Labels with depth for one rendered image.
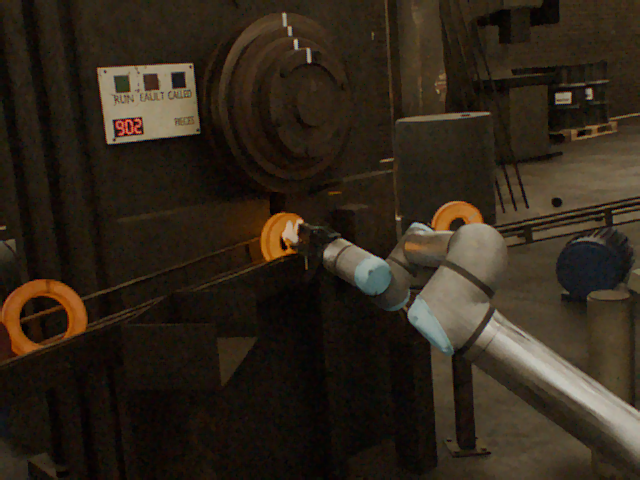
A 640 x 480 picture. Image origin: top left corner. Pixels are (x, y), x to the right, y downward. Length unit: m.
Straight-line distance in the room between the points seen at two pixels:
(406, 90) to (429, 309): 5.19
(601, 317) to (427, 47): 4.31
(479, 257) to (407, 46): 5.15
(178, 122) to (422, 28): 4.43
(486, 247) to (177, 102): 0.96
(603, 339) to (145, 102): 1.38
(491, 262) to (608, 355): 0.93
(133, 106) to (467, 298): 1.00
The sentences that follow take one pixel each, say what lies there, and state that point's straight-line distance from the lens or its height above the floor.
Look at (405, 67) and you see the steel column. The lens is 6.74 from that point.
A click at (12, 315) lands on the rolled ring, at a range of 2.00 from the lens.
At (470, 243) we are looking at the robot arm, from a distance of 1.66.
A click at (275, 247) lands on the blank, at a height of 0.74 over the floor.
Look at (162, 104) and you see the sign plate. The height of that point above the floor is 1.14.
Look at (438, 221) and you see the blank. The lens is 2.55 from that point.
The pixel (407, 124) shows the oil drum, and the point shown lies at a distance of 5.01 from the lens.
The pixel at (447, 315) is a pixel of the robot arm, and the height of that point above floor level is 0.73.
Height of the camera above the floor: 1.19
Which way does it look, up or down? 11 degrees down
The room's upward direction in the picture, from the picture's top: 5 degrees counter-clockwise
